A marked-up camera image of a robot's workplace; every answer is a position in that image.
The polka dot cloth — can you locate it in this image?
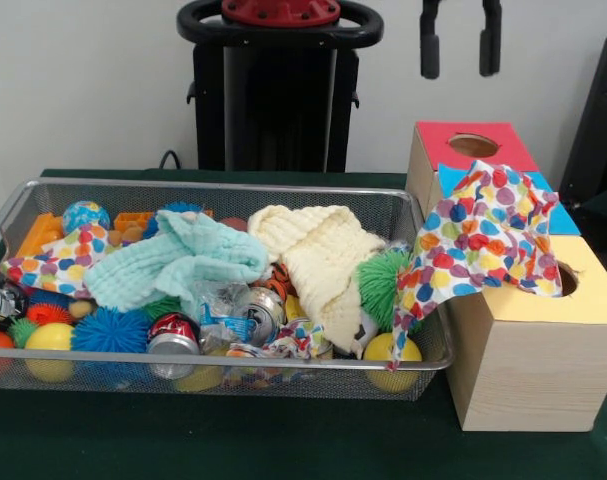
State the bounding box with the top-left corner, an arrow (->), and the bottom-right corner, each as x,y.
0,222 -> 115,297
386,160 -> 564,372

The yellow ball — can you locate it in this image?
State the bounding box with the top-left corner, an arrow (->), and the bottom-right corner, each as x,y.
362,332 -> 423,392
23,322 -> 77,384

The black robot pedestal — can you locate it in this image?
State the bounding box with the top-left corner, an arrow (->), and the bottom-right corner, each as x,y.
176,0 -> 384,174

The wire mesh bin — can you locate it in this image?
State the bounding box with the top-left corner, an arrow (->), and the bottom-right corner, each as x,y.
0,177 -> 457,403

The wooden box with three holes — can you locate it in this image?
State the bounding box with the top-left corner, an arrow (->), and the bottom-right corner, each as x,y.
405,121 -> 607,432

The mint waffle cloth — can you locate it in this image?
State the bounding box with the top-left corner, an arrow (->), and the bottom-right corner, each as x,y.
81,208 -> 270,314

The green spiky ball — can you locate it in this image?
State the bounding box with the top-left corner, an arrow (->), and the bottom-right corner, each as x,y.
356,249 -> 415,334

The blue spiky ball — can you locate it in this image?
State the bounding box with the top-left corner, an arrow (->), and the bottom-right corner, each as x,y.
70,306 -> 151,356

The orange building block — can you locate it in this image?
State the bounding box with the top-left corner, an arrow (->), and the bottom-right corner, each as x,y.
15,212 -> 65,259

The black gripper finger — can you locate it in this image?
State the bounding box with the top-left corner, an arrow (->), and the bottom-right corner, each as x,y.
420,0 -> 442,80
479,0 -> 502,77

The blue globe ball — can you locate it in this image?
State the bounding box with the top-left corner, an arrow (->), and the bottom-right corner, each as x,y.
61,200 -> 112,236

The cream waffle cloth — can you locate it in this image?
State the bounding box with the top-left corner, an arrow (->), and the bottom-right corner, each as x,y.
246,204 -> 387,359

